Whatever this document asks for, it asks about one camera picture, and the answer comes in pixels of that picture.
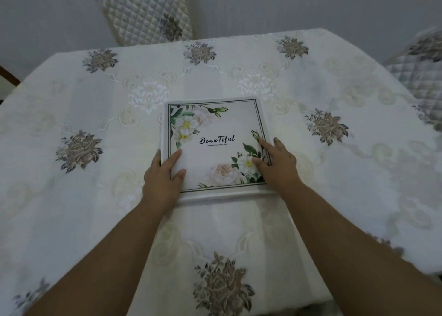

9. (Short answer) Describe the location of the person's right hand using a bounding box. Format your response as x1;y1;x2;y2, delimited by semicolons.
252;137;302;193

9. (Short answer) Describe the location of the person's left hand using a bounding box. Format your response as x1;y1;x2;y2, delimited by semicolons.
142;148;187;213

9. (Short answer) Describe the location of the white floral gift box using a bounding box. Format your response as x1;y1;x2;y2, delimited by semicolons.
159;97;279;205

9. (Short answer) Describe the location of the person's left forearm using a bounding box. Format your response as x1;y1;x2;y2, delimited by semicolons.
21;202;174;316

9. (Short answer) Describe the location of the person's right forearm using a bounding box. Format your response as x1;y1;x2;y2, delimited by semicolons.
278;183;442;316

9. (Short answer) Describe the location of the white embroidered floral tablecloth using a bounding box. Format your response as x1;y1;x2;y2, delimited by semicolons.
0;28;442;316

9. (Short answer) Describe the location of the dark wooden chair frame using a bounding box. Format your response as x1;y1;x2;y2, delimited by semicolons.
0;65;22;102

